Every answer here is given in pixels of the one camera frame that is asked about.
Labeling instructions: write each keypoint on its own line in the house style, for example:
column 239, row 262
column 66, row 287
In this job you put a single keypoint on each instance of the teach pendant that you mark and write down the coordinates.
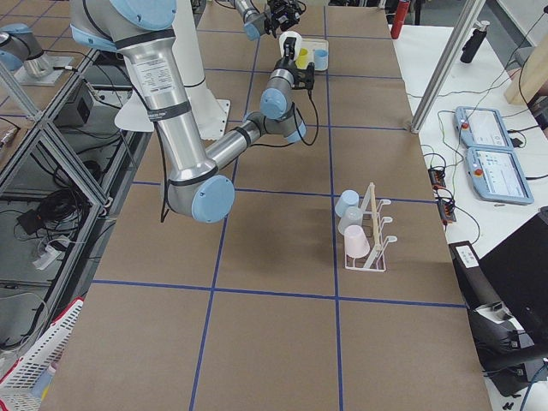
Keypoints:
column 481, row 127
column 496, row 176

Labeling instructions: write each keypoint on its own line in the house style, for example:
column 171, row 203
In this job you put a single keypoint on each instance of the red cylinder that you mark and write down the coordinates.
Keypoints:
column 399, row 18

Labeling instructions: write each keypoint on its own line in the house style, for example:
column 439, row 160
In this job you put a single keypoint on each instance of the white plastic basket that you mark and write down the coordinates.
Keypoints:
column 26, row 383

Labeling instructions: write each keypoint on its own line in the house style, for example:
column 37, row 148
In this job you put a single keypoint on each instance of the pink plastic cup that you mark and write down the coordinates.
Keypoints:
column 356, row 245

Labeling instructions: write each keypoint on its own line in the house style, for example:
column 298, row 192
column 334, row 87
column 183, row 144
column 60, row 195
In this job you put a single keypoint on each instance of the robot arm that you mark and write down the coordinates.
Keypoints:
column 253, row 19
column 159, row 44

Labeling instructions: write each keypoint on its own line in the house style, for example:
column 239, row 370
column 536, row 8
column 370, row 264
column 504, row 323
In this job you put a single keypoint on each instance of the upper teach pendant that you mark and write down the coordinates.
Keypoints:
column 481, row 127

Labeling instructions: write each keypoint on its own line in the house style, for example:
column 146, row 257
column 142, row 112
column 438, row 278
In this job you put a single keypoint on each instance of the light blue plastic cup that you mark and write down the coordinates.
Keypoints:
column 347, row 199

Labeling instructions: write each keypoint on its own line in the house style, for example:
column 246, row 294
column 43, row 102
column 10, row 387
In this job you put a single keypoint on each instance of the yellow plastic cup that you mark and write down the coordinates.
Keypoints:
column 301, row 61

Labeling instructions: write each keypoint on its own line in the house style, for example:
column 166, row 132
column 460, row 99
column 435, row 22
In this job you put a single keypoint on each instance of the cream plastic tray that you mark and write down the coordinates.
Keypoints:
column 312, row 44

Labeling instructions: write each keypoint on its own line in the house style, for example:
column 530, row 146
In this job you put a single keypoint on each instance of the grey plastic cup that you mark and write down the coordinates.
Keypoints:
column 353, row 215

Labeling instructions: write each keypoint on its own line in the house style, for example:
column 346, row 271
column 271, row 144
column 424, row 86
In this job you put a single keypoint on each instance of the lower teach pendant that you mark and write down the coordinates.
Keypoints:
column 496, row 176

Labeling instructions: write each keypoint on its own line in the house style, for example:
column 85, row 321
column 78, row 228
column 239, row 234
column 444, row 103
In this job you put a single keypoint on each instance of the aluminium frame post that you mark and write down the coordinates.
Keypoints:
column 465, row 40

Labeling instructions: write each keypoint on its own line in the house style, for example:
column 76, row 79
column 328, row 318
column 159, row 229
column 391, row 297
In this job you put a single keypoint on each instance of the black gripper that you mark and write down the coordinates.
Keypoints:
column 279, row 18
column 288, row 62

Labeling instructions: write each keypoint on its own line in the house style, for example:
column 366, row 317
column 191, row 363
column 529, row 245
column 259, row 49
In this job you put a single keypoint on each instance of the white wire cup rack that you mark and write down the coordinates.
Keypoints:
column 373, row 224

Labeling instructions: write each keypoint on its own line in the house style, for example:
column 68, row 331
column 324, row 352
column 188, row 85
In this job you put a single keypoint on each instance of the pale green plastic cup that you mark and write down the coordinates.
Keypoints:
column 290, row 43

